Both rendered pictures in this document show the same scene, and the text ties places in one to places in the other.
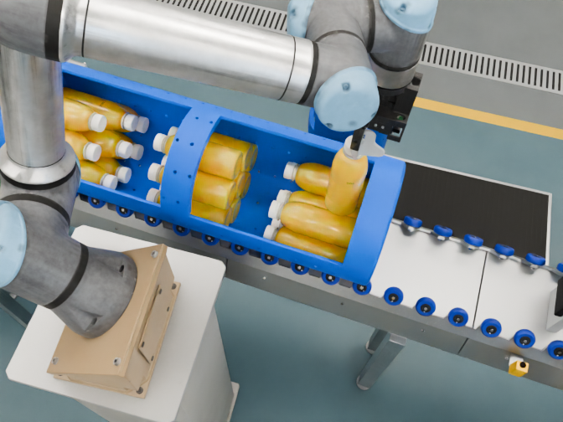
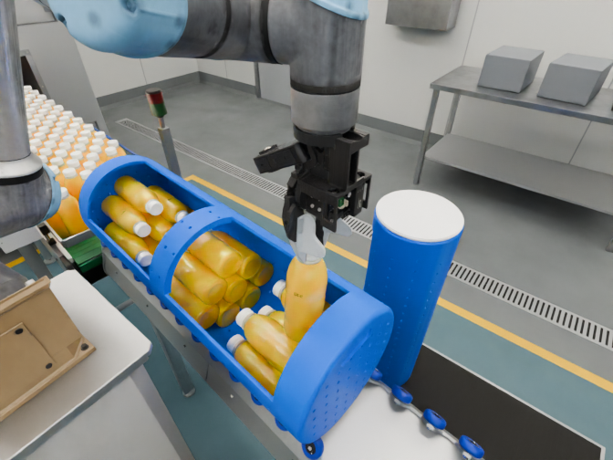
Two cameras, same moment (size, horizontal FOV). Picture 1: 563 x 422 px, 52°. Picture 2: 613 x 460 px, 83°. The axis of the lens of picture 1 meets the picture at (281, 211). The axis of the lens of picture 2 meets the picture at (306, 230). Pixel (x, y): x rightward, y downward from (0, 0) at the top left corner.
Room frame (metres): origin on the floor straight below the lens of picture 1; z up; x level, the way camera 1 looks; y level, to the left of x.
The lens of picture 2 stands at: (0.25, -0.30, 1.70)
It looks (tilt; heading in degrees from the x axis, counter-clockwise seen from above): 39 degrees down; 27
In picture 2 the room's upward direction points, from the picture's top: straight up
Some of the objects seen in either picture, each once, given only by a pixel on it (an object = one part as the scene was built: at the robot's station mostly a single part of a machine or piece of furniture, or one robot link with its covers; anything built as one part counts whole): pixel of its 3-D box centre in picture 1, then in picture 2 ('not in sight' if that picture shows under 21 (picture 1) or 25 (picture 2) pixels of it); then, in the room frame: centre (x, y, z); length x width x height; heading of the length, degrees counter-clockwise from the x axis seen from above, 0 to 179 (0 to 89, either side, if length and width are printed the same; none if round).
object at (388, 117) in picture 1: (385, 99); (327, 172); (0.60, -0.15, 1.49); 0.09 x 0.08 x 0.12; 75
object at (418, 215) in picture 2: not in sight; (419, 214); (1.24, -0.22, 1.03); 0.28 x 0.28 x 0.01
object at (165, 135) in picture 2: not in sight; (189, 226); (1.27, 0.91, 0.55); 0.04 x 0.04 x 1.10; 74
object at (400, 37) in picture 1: (400, 23); (324, 24); (0.60, -0.14, 1.65); 0.09 x 0.08 x 0.11; 97
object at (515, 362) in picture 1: (519, 357); not in sight; (0.36, -0.56, 0.92); 0.08 x 0.03 x 0.05; 164
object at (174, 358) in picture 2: not in sight; (173, 356); (0.74, 0.59, 0.31); 0.06 x 0.06 x 0.63; 74
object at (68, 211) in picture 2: not in sight; (73, 215); (0.75, 0.85, 0.99); 0.07 x 0.07 x 0.18
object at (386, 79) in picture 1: (391, 61); (326, 104); (0.61, -0.15, 1.57); 0.08 x 0.08 x 0.05
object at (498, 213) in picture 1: (363, 210); (401, 392); (1.17, -0.34, 0.07); 1.50 x 0.52 x 0.15; 78
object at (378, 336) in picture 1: (389, 322); not in sight; (0.61, -0.39, 0.31); 0.06 x 0.06 x 0.63; 74
